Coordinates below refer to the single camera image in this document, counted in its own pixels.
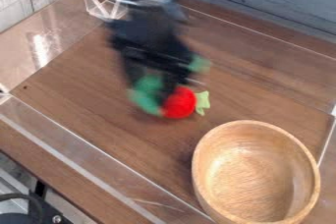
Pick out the black clamp with cable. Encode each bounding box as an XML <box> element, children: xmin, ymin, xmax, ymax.
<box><xmin>0</xmin><ymin>193</ymin><xmax>74</xmax><ymax>224</ymax></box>

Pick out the red plush tomato toy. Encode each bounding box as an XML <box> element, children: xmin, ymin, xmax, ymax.
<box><xmin>160</xmin><ymin>85</ymin><xmax>211</xmax><ymax>120</ymax></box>

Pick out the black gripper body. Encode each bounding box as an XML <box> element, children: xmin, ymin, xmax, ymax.
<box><xmin>107</xmin><ymin>8</ymin><xmax>196</xmax><ymax>71</ymax></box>

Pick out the clear acrylic front wall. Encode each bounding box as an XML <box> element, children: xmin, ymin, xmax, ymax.
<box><xmin>0</xmin><ymin>94</ymin><xmax>214</xmax><ymax>224</ymax></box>

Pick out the brown wooden bowl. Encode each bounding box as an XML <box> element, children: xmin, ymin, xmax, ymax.
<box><xmin>192</xmin><ymin>120</ymin><xmax>320</xmax><ymax>224</ymax></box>

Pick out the clear acrylic corner bracket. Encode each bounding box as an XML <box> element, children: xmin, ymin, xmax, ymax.
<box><xmin>84</xmin><ymin>0</ymin><xmax>127</xmax><ymax>22</ymax></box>

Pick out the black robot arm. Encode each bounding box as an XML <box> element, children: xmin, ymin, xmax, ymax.
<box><xmin>110</xmin><ymin>0</ymin><xmax>195</xmax><ymax>94</ymax></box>

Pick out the green rectangular block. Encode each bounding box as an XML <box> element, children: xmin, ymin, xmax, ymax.
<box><xmin>128</xmin><ymin>54</ymin><xmax>211</xmax><ymax>118</ymax></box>

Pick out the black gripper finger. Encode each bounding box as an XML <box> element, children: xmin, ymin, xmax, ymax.
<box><xmin>162</xmin><ymin>65</ymin><xmax>191</xmax><ymax>95</ymax></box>
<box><xmin>123</xmin><ymin>57</ymin><xmax>148</xmax><ymax>86</ymax></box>

